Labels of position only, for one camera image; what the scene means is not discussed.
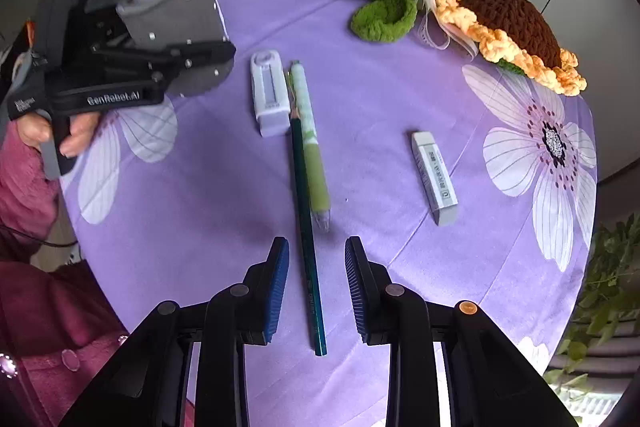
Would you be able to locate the person's pink clothing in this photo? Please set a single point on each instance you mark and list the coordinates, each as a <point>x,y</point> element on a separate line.
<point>50,332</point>

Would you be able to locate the white eraser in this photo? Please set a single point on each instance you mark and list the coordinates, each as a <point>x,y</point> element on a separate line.
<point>435,177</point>

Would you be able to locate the green potted plant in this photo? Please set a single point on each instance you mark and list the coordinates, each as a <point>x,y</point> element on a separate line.
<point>610,287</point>

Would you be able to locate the person's left forearm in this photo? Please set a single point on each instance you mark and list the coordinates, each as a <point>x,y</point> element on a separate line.
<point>25,187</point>

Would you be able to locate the white correction tape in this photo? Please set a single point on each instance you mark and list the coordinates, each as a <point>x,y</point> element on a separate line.
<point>270,97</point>

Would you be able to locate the person's left hand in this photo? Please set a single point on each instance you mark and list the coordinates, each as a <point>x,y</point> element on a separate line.
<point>80,134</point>

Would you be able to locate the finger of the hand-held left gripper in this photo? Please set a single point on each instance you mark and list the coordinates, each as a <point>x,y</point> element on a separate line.
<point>200,52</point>

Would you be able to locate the dark green pencil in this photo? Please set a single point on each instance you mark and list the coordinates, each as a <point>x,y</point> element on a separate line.
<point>307,232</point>

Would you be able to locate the crochet sunflower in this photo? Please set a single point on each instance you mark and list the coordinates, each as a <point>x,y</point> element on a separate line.
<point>510,17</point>

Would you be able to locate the purple floral tablecloth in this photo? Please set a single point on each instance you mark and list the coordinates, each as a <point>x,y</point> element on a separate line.
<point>380,117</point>

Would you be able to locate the grey felt pen holder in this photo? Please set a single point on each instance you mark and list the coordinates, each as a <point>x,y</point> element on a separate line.
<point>170,22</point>

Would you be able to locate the green crochet leaf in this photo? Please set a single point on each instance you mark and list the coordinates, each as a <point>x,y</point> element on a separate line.
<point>380,27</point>

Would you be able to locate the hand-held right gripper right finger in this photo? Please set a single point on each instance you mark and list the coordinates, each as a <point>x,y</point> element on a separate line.
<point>357,287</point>

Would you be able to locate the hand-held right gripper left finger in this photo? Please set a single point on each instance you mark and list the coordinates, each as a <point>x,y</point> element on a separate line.
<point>277,287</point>

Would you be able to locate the light green pen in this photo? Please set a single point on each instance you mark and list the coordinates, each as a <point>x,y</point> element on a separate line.
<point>315,167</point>

